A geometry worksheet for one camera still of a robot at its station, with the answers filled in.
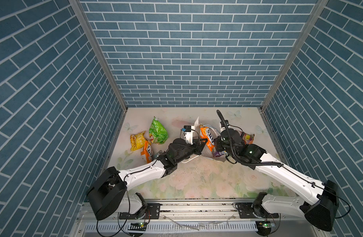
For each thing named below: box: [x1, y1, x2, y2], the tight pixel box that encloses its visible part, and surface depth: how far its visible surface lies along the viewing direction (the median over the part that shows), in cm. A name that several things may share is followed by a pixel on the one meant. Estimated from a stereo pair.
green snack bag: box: [148, 116, 169, 145], surface depth 96 cm
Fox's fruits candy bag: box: [239, 130, 255, 146], surface depth 98 cm
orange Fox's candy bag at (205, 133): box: [199, 125, 216, 153], surface depth 75 cm
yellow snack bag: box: [130, 130, 147, 152], surface depth 98 cm
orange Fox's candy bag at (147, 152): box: [140, 140, 153, 164], surface depth 86 cm
